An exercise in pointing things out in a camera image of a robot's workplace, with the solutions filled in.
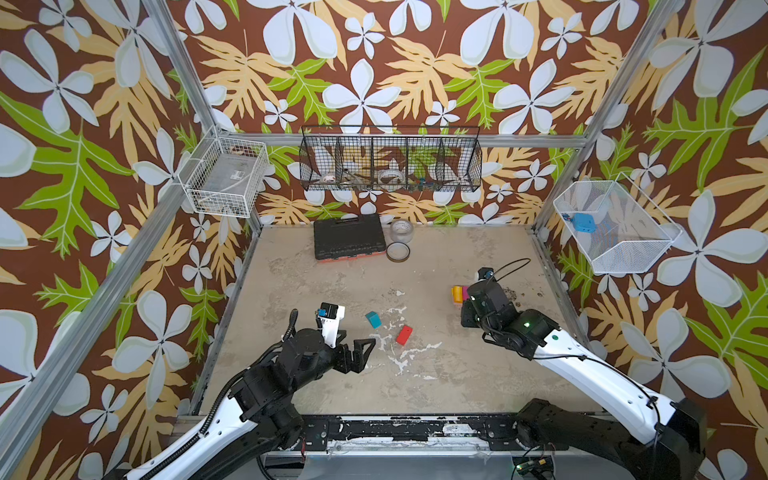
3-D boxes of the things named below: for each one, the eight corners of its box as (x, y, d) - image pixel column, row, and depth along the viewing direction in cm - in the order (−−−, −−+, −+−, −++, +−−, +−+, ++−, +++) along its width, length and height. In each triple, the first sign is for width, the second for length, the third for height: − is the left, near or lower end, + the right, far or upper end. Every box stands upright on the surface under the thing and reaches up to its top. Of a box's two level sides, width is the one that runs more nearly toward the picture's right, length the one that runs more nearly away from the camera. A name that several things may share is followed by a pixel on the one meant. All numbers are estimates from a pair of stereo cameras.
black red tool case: (316, 263, 110) (314, 255, 106) (315, 228, 122) (313, 219, 118) (385, 254, 113) (386, 246, 109) (377, 220, 125) (377, 211, 121)
